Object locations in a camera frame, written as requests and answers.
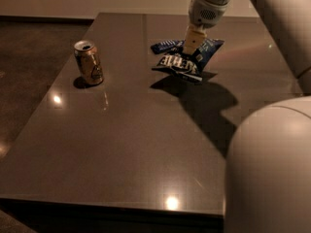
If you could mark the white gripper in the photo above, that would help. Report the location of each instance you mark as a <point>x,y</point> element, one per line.
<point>204,13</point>

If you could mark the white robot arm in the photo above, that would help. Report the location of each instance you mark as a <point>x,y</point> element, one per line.
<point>268,165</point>

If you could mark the blue rxbar blueberry bar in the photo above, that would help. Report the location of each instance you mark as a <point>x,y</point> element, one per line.
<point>164,46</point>

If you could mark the gold soda can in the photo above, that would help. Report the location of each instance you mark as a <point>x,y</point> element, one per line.
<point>87,57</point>

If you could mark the blue kettle chip bag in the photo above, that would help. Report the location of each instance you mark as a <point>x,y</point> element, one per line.
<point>188,67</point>

